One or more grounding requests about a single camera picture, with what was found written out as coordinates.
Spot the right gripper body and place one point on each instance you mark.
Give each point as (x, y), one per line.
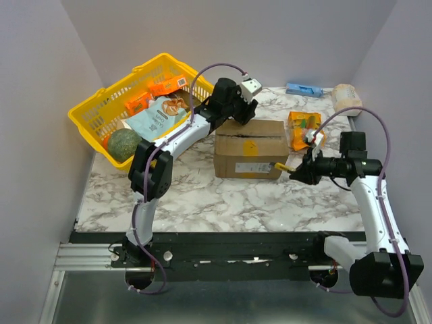
(309, 169)

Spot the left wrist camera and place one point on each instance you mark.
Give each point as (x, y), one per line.
(249, 89)

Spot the beige paper bag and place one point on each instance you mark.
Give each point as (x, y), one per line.
(345, 96)

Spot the blue box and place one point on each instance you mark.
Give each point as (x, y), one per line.
(304, 90)

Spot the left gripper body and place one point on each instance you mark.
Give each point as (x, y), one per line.
(239, 106)

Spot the orange snack bag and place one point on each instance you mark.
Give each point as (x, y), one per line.
(299, 123)

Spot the orange barcode box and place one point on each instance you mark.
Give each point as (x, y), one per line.
(168, 86)

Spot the aluminium frame rail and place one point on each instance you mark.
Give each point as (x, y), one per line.
(84, 257)

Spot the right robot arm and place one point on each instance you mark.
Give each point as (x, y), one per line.
(387, 269)

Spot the yellow utility knife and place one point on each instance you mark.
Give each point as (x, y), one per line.
(282, 167)

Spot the brown cardboard express box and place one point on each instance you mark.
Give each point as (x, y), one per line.
(250, 151)

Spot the yellow plastic basket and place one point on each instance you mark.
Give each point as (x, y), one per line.
(99, 116)

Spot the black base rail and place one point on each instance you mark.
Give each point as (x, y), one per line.
(218, 257)

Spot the light blue chips bag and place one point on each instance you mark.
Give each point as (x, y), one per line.
(164, 114)

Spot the green melon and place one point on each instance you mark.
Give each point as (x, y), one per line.
(122, 144)

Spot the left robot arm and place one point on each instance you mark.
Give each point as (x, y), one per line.
(152, 166)

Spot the orange candy box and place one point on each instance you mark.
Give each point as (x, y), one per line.
(139, 103)

